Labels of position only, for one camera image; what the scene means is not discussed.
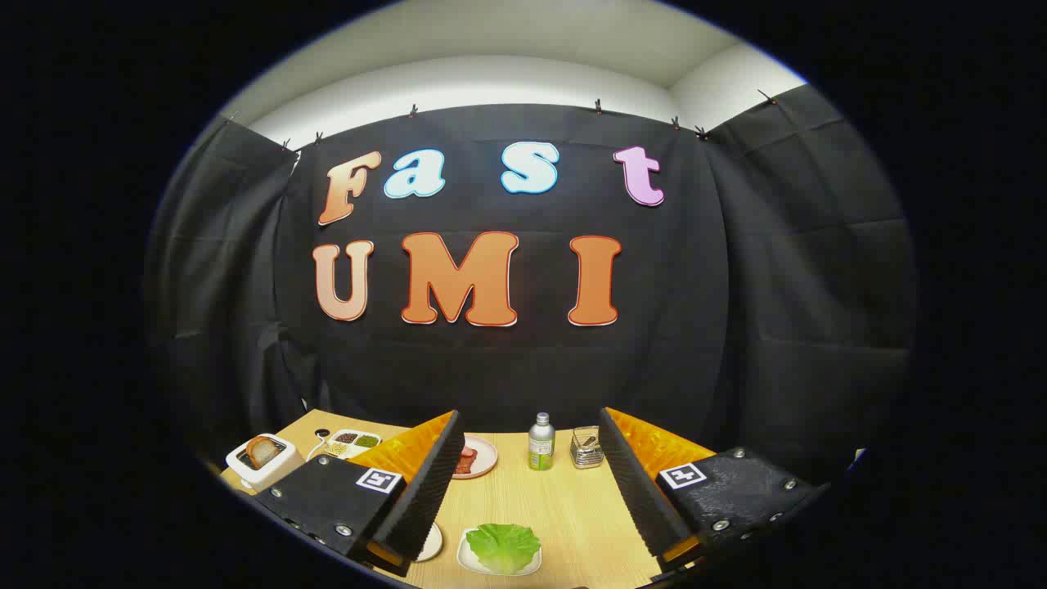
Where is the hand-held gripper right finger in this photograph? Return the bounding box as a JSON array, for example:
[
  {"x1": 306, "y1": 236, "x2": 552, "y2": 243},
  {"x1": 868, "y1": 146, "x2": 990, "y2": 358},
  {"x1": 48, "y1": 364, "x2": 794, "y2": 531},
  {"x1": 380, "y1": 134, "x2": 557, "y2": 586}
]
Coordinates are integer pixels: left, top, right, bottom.
[{"x1": 599, "y1": 407, "x2": 829, "y2": 573}]

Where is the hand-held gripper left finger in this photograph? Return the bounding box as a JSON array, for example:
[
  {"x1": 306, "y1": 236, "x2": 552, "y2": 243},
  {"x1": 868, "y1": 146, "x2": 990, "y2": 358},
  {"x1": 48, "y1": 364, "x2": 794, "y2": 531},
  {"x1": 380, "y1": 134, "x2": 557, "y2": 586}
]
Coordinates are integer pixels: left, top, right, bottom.
[{"x1": 255, "y1": 411, "x2": 467, "y2": 578}]

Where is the green lettuce leaf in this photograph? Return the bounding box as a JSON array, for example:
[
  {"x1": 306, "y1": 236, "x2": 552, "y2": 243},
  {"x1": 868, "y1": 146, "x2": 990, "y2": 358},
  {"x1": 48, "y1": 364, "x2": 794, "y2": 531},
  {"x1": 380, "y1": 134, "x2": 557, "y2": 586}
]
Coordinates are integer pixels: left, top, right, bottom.
[{"x1": 465, "y1": 524, "x2": 541, "y2": 575}]

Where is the round white plate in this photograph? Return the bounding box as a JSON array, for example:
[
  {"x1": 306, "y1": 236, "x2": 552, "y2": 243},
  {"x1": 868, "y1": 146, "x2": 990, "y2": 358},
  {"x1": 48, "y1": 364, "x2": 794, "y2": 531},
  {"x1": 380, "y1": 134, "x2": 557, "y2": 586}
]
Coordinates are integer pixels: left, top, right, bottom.
[{"x1": 413, "y1": 522, "x2": 444, "y2": 563}]

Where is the white divided dish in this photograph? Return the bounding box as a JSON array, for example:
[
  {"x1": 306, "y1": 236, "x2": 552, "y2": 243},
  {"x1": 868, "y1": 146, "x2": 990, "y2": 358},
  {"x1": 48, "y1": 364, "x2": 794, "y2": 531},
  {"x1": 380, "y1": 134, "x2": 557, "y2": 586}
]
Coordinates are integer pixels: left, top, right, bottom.
[{"x1": 325, "y1": 429, "x2": 383, "y2": 459}]

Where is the pink plate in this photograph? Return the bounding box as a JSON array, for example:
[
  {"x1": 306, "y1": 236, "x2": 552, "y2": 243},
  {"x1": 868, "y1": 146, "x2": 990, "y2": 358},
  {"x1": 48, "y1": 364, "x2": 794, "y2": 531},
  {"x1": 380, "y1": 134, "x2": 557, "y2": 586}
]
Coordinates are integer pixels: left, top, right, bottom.
[{"x1": 452, "y1": 434, "x2": 499, "y2": 480}]

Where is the white rounded square dish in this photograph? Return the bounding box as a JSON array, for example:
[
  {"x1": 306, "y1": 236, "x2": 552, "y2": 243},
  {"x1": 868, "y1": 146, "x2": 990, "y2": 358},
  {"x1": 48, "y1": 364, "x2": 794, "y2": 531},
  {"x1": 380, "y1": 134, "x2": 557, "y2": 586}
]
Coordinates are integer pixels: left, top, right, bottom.
[{"x1": 456, "y1": 526, "x2": 544, "y2": 578}]

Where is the silver bottle with green label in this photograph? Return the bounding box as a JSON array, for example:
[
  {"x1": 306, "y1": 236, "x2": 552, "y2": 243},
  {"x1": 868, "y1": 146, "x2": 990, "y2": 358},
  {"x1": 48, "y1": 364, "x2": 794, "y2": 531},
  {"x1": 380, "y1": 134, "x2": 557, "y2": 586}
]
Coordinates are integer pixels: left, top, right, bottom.
[{"x1": 528, "y1": 412, "x2": 556, "y2": 471}]

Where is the white toaster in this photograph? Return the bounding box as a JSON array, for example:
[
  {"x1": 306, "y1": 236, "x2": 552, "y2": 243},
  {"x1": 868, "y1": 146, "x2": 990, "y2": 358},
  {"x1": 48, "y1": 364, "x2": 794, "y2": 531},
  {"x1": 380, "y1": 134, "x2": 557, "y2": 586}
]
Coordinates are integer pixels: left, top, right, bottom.
[{"x1": 225, "y1": 433, "x2": 306, "y2": 493}]

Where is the metal wire basket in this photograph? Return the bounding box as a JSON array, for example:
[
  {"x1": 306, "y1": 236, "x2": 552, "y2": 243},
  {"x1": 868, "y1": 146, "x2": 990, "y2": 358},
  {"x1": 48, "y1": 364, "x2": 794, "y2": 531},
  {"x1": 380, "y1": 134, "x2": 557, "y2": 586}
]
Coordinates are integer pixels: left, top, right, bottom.
[{"x1": 570, "y1": 425, "x2": 605, "y2": 470}]

